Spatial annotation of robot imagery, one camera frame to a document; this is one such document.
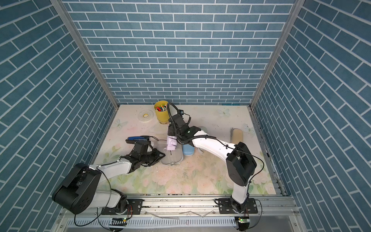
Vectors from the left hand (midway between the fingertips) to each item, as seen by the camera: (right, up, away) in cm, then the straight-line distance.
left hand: (168, 156), depth 88 cm
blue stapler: (-26, +9, +11) cm, 29 cm away
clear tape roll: (-23, +26, +27) cm, 44 cm away
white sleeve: (+12, +3, +2) cm, 13 cm away
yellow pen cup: (-7, +29, +13) cm, 33 cm away
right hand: (+3, +18, -3) cm, 18 cm away
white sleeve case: (+45, +11, +10) cm, 48 cm away
